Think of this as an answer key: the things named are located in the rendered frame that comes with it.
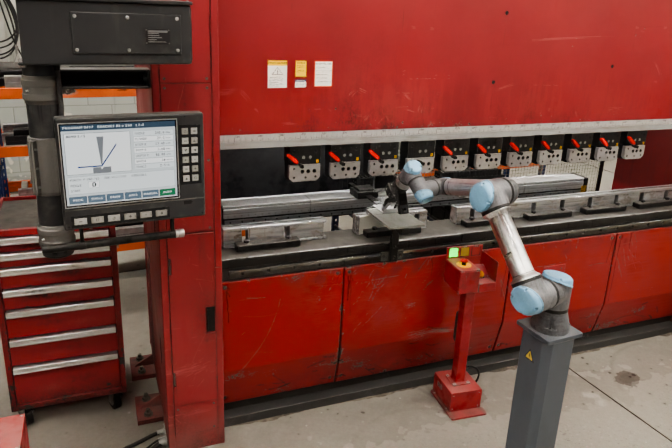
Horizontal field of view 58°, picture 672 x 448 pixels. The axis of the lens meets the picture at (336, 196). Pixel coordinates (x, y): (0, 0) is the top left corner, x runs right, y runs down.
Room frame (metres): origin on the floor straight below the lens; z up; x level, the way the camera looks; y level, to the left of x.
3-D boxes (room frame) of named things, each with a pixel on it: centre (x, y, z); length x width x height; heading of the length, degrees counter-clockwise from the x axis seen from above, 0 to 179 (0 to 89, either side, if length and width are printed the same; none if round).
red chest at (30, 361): (2.64, 1.29, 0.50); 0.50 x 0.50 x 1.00; 22
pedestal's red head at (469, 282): (2.74, -0.67, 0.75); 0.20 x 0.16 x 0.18; 108
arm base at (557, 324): (2.16, -0.87, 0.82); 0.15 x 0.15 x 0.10
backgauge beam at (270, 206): (3.32, -0.49, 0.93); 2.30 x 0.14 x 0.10; 112
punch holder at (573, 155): (3.33, -1.32, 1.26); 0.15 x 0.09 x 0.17; 112
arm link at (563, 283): (2.15, -0.86, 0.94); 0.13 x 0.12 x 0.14; 127
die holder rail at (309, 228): (2.68, 0.28, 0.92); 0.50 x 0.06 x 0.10; 112
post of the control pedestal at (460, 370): (2.74, -0.67, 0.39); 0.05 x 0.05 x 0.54; 18
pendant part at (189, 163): (1.93, 0.67, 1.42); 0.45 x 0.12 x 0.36; 117
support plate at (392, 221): (2.75, -0.29, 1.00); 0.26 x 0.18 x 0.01; 22
